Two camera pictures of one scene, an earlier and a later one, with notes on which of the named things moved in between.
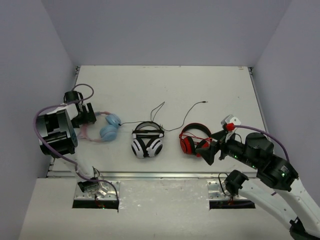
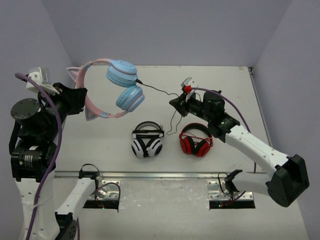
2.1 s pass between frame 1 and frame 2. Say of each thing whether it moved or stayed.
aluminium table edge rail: stayed
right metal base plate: stayed
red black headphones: stayed
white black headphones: stayed
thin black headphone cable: moved
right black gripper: moved
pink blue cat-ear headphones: moved
